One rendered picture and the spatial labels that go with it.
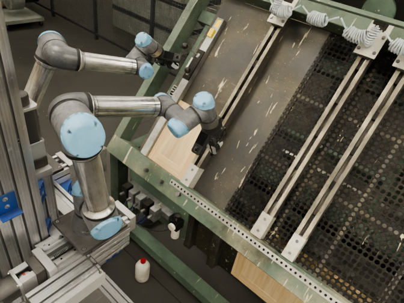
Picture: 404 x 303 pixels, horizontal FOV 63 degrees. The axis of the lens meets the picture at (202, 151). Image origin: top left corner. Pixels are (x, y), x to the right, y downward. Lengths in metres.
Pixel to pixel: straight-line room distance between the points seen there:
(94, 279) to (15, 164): 0.54
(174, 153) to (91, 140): 1.07
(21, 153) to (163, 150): 0.95
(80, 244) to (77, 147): 0.58
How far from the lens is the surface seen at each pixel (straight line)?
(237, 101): 1.85
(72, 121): 0.97
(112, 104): 1.16
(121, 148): 2.19
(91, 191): 1.15
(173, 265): 2.44
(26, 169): 1.37
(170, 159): 2.01
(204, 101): 1.20
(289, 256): 1.68
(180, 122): 1.19
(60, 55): 1.57
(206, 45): 2.11
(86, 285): 1.47
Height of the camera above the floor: 2.19
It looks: 36 degrees down
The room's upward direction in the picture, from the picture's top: 10 degrees clockwise
